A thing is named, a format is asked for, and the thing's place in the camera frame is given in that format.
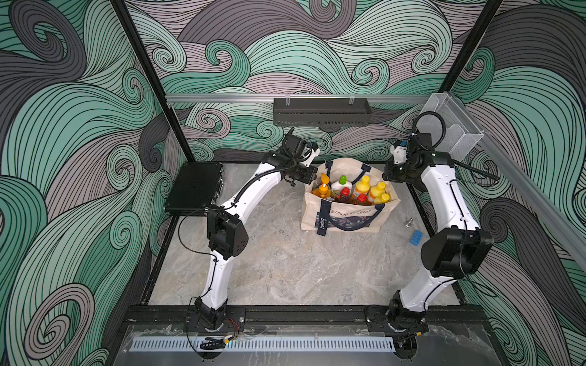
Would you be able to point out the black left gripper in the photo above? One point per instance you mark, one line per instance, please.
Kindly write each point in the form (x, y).
(310, 174)

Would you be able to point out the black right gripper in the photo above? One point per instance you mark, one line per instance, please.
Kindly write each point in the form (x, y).
(388, 172)

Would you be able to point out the large orange soap bottle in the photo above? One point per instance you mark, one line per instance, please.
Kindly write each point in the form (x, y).
(323, 191)

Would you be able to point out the orange bottle yellow cap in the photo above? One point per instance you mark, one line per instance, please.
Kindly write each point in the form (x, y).
(382, 199)
(376, 191)
(362, 187)

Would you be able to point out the white bottle green cap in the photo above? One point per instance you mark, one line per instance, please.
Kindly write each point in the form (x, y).
(340, 184)

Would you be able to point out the dark green bottle red cap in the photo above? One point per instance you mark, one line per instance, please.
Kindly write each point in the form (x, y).
(344, 196)

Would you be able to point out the cream canvas shopping bag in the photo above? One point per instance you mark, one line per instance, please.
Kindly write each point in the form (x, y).
(326, 215)

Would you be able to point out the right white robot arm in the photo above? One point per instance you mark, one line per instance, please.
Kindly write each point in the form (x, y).
(457, 249)

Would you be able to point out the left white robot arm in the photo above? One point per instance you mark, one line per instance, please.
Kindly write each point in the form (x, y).
(226, 231)

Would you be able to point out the blue toy building brick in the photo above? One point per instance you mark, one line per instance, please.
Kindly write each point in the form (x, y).
(416, 238)

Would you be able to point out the black hard carrying case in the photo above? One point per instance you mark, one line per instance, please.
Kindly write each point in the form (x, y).
(195, 189)

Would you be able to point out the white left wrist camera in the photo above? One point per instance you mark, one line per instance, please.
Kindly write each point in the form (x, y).
(312, 150)

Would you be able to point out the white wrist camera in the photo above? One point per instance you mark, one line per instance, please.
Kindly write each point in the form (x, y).
(312, 150)
(399, 153)

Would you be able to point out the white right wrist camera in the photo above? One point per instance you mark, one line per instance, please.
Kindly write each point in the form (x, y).
(399, 153)

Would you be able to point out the clear plastic wall bin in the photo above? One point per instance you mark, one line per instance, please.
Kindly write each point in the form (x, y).
(461, 132)

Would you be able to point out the aluminium wall rail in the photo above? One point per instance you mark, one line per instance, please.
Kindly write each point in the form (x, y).
(269, 98)

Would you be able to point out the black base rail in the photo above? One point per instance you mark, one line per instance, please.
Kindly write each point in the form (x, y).
(254, 318)

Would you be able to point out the white slotted cable duct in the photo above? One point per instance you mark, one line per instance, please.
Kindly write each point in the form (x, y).
(268, 344)

